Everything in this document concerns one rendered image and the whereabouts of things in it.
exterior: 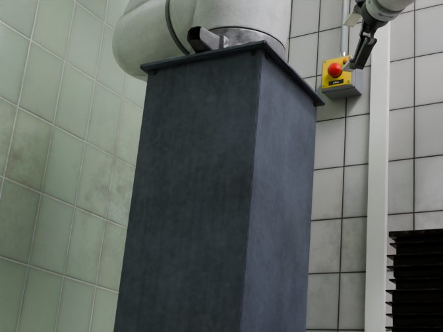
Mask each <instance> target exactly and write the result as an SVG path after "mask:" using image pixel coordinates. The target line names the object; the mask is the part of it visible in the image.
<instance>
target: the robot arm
mask: <svg viewBox="0 0 443 332"><path fill-rule="evenodd" d="M415 1H416V0H355V2H356V3H357V4H356V5H355V6H354V9H353V10H352V12H351V13H350V15H349V16H348V17H347V18H346V19H345V21H344V22H343V25H345V26H351V27H354V25H356V23H357V22H358V21H359V19H360V18H361V17H363V19H362V24H361V31H360V33H359V37H360V39H359V43H358V44H357V48H356V50H355V54H354V56H353V57H351V58H350V59H349V60H348V62H346V64H344V66H343V67H342V68H341V70H342V71H345V72H353V71H354V70H355V69H361V70H363V69H364V66H365V64H366V62H367V60H368V57H369V55H370V53H371V51H372V49H373V47H374V46H375V44H376V43H377V39H376V38H374V34H375V33H376V31H377V29H378V28H381V27H383V26H385V25H387V23H389V21H391V20H394V19H395V18H397V17H398V15H399V14H400V13H401V12H402V11H403V10H404V9H405V8H406V7H407V6H409V5H411V4H412V3H413V2H415ZM290 16H291V0H129V2H128V5H127V6H126V8H125V11H124V15H123V16H121V17H120V18H119V20H118V21H117V23H116V25H115V29H114V33H113V39H112V50H113V55H114V57H115V60H116V61H117V64H118V65H119V66H120V67H121V68H122V69H123V70H124V71H125V72H126V73H127V74H129V75H130V76H132V77H134V78H136V79H139V80H143V81H145V82H147V80H148V74H146V73H145V72H144V71H143V70H141V69H140V65H141V64H145V63H151V62H155V61H161V60H165V59H171V58H175V57H181V56H185V55H191V54H195V53H202V52H205V51H211V50H215V49H221V48H225V47H231V46H235V45H241V44H245V43H251V42H257V41H261V40H266V41H267V42H268V43H269V44H270V45H271V46H272V47H273V48H274V49H275V50H276V51H277V52H278V53H279V54H280V55H281V56H282V57H283V58H284V59H285V52H286V46H287V39H288V35H289V25H290ZM363 32H365V33H367V34H368V35H365V34H363Z"/></svg>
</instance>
